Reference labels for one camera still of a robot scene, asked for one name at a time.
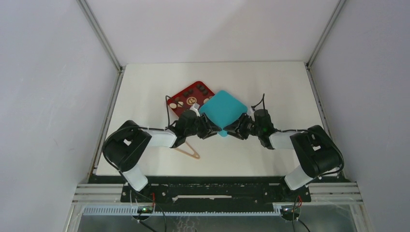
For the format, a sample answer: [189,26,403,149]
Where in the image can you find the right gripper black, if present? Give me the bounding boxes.
[223,112,262,140]

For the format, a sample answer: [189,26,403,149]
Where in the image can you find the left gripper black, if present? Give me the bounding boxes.
[185,113,222,140]

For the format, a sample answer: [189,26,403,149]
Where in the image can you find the teal box lid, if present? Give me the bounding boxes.
[199,90,248,137]

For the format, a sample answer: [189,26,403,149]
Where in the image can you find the wooden tongs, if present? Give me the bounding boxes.
[174,142,201,160]

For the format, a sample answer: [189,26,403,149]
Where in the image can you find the red chocolate tray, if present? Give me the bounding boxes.
[166,81,215,117]

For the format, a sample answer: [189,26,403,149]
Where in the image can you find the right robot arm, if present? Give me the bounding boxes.
[224,109,344,201]

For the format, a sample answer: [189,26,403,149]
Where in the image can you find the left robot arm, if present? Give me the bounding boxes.
[102,110,222,202]

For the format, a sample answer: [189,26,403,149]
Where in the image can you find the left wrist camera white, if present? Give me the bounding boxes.
[190,103,201,117]

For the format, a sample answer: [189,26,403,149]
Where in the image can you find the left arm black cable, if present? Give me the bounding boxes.
[102,95,180,170]

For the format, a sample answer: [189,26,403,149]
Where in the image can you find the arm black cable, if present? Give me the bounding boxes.
[102,95,180,170]
[250,93,345,177]

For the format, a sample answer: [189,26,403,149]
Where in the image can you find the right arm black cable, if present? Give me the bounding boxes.
[250,93,345,177]

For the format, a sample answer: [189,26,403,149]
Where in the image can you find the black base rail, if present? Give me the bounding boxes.
[120,176,311,213]

